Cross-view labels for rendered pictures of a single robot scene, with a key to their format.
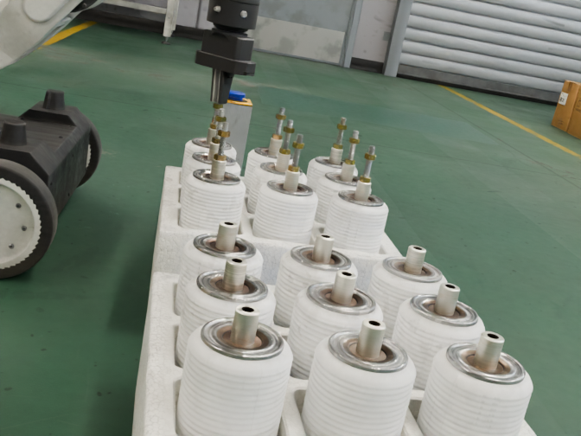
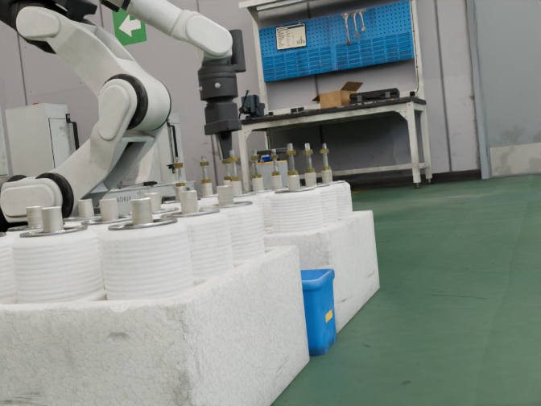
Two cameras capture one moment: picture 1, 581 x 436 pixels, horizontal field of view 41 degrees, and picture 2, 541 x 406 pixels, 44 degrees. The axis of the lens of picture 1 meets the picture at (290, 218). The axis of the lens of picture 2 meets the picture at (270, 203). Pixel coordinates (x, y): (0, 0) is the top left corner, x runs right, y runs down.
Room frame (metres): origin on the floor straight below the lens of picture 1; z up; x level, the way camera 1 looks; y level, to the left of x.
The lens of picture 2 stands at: (0.12, -0.71, 0.30)
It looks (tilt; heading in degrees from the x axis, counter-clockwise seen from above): 3 degrees down; 31
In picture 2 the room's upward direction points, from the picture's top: 6 degrees counter-clockwise
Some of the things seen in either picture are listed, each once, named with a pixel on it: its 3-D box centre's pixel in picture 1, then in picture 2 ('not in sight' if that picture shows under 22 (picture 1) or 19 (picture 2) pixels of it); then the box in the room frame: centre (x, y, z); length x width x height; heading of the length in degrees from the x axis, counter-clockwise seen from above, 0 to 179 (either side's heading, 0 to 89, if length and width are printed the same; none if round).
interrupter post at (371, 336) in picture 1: (370, 339); (52, 221); (0.65, -0.09, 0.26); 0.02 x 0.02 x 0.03
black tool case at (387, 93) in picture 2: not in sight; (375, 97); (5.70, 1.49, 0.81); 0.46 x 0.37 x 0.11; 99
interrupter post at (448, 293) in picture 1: (446, 300); (189, 204); (0.79, -0.19, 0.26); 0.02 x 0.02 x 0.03
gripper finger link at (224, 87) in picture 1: (226, 86); (226, 145); (1.39, 0.16, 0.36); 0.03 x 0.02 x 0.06; 149
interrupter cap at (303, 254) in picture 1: (321, 259); (154, 212); (0.88, -0.05, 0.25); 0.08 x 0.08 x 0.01
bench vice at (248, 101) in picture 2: not in sight; (251, 105); (5.23, 2.48, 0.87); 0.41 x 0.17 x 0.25; 9
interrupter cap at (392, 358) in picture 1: (367, 351); (54, 232); (0.65, -0.09, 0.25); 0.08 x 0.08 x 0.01
